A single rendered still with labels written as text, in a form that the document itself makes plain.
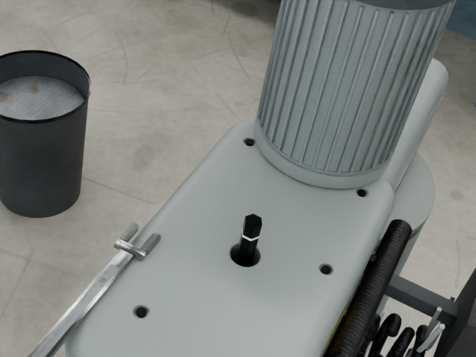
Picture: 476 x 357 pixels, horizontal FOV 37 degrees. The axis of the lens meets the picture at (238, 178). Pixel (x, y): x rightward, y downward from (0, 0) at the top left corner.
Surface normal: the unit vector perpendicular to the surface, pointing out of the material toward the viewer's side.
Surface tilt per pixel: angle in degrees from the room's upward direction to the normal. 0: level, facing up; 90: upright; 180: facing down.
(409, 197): 0
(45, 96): 0
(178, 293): 0
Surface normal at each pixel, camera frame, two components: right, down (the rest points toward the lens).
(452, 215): 0.15, -0.70
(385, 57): 0.17, 0.71
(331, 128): -0.22, 0.66
